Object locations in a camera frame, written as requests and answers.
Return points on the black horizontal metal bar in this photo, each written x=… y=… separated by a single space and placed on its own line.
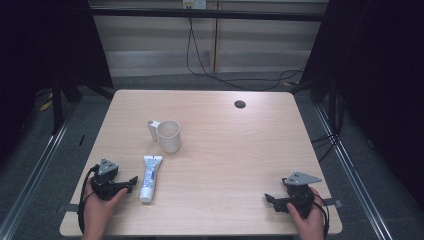
x=206 y=14

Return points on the metal floor rail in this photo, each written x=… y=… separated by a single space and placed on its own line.
x=353 y=173
x=33 y=173

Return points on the white wall socket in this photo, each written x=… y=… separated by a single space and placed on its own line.
x=194 y=3

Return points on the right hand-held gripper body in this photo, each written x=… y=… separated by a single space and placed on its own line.
x=300 y=193

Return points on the small black floor piece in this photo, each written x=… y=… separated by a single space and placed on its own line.
x=82 y=140

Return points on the round dark table grommet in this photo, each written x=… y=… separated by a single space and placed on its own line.
x=240 y=104

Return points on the person's right hand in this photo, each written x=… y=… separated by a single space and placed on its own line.
x=308 y=223

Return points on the dark curtain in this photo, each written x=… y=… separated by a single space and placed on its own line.
x=380 y=66
x=43 y=43

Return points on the person's left hand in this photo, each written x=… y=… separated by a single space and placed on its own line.
x=100 y=210

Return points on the black metal stand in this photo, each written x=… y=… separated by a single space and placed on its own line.
x=57 y=106

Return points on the yellow floor tape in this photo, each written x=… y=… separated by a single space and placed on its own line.
x=45 y=106

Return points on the grey tape strip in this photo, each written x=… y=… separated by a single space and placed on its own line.
x=333 y=202
x=66 y=208

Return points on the white and blue toothpaste tube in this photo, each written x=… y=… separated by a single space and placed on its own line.
x=150 y=176

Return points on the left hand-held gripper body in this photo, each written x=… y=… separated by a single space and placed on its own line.
x=107 y=173

